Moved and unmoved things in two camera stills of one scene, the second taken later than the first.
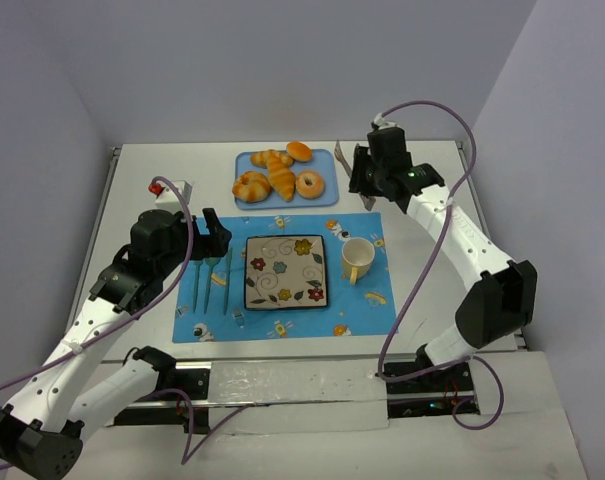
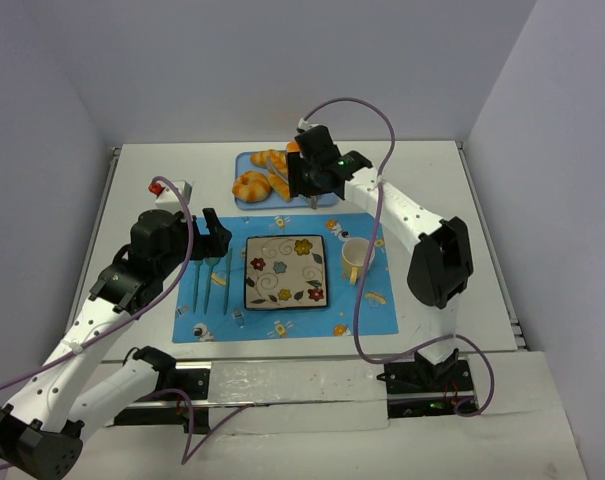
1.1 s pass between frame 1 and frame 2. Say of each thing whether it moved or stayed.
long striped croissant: stayed
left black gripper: stayed
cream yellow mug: stayed
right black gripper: moved
